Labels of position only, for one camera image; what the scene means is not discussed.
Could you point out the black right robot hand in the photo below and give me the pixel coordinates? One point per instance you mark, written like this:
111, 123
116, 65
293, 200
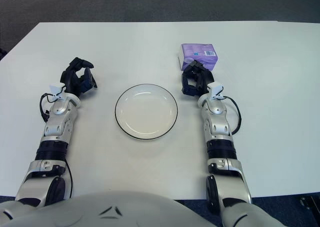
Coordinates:
203, 78

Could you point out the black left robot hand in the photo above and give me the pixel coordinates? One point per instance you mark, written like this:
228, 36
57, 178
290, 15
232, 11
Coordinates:
68, 79

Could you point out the purple tissue paper pack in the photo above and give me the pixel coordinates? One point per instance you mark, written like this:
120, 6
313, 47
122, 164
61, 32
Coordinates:
197, 50

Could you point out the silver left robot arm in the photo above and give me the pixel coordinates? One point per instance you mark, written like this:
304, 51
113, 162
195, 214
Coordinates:
57, 122

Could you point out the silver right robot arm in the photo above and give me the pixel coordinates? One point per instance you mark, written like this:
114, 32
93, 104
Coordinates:
220, 127

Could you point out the white plate with black rim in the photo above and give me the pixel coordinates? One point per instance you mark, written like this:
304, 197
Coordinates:
146, 112

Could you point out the white right wrist connector box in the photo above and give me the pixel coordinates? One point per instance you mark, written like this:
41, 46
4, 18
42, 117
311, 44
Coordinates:
215, 88

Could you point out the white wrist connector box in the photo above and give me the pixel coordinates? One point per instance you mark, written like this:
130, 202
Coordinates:
215, 88
56, 89

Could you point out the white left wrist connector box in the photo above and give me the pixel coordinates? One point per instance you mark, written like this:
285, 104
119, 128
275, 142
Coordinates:
56, 89

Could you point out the grey robot torso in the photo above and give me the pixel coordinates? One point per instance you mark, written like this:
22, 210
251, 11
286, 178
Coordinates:
112, 212

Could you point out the black table frame bracket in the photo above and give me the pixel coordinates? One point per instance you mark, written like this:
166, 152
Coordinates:
311, 204

